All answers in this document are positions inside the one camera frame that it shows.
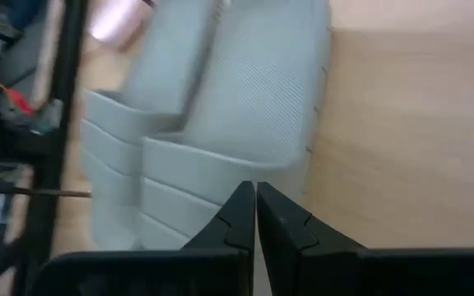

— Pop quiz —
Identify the wooden shelf with black frame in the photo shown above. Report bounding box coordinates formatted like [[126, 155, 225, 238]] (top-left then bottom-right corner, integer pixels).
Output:
[[12, 0, 474, 296]]

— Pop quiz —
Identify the grey rubber slide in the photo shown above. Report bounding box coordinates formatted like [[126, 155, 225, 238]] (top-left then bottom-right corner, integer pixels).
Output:
[[140, 0, 332, 252], [79, 0, 232, 252]]

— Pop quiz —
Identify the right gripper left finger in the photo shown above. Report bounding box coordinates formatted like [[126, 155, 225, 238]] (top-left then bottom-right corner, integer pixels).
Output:
[[181, 180, 258, 253]]

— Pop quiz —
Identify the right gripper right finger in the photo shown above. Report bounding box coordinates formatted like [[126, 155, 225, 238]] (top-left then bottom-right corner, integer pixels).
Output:
[[256, 182, 366, 296]]

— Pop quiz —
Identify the pink rubber slide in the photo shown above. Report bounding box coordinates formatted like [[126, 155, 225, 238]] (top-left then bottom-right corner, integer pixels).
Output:
[[87, 0, 158, 47]]

